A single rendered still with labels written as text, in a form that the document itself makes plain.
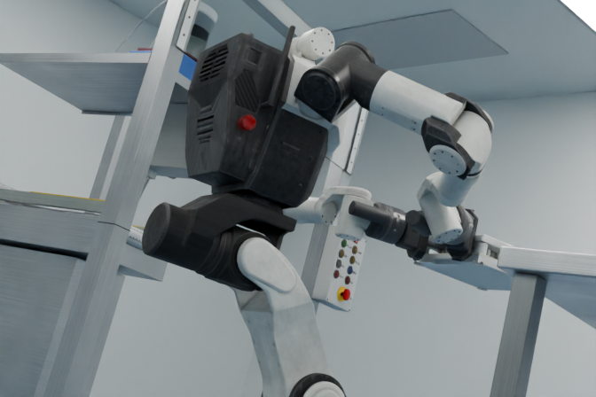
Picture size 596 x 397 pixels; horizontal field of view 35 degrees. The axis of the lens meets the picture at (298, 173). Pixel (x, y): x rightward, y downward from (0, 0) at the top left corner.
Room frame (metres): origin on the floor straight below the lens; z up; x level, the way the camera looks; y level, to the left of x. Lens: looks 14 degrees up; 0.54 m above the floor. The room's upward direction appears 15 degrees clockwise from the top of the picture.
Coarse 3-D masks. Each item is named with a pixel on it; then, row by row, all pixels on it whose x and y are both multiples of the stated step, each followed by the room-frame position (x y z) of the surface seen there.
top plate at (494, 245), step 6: (480, 234) 2.14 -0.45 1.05; (432, 240) 2.29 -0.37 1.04; (474, 240) 2.16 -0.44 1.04; (480, 240) 2.14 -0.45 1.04; (486, 240) 2.14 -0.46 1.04; (492, 240) 2.15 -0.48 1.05; (498, 240) 2.16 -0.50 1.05; (474, 246) 2.21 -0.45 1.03; (492, 246) 2.16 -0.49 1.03; (498, 246) 2.16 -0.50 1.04; (498, 252) 2.20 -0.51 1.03
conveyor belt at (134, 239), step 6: (6, 204) 2.71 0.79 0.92; (12, 204) 2.70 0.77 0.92; (18, 204) 2.68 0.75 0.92; (54, 210) 2.59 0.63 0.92; (60, 210) 2.58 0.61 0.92; (132, 228) 2.52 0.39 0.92; (132, 234) 2.52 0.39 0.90; (138, 234) 2.54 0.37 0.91; (132, 240) 2.53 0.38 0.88; (138, 240) 2.54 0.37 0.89; (138, 246) 2.56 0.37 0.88
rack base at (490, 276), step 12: (432, 264) 2.30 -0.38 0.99; (444, 264) 2.26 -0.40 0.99; (456, 264) 2.23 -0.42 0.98; (468, 264) 2.19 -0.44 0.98; (492, 264) 2.15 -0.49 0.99; (456, 276) 2.38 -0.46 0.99; (468, 276) 2.34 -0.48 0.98; (480, 276) 2.30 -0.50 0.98; (492, 276) 2.26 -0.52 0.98; (504, 276) 2.22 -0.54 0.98; (492, 288) 2.41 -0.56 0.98; (504, 288) 2.36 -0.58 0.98
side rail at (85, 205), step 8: (0, 192) 2.71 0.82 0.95; (8, 192) 2.69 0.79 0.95; (16, 192) 2.67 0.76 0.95; (24, 192) 2.65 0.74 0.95; (32, 192) 2.63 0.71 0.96; (8, 200) 2.70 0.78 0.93; (16, 200) 2.67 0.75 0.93; (24, 200) 2.65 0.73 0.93; (32, 200) 2.63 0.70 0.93; (40, 200) 2.61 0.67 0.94; (48, 200) 2.59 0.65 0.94; (56, 200) 2.57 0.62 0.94; (64, 200) 2.56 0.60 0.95; (72, 200) 2.54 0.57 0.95; (80, 200) 2.52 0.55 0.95; (88, 200) 2.50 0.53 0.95; (96, 200) 2.49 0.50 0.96; (72, 208) 2.54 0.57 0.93; (80, 208) 2.52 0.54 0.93; (88, 208) 2.50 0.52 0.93; (96, 208) 2.48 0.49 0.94
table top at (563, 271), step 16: (512, 256) 1.40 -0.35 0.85; (528, 256) 1.38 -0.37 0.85; (544, 256) 1.36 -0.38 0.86; (560, 256) 1.35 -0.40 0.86; (576, 256) 1.33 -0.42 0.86; (592, 256) 1.31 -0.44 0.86; (512, 272) 1.42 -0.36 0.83; (528, 272) 1.39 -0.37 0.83; (544, 272) 1.36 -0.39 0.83; (560, 272) 1.34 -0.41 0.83; (576, 272) 1.33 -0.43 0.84; (592, 272) 1.31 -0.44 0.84; (560, 288) 1.44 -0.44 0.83; (576, 288) 1.41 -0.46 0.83; (592, 288) 1.38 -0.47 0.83; (560, 304) 1.57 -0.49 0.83; (576, 304) 1.54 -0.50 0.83; (592, 304) 1.50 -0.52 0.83; (592, 320) 1.64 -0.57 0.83
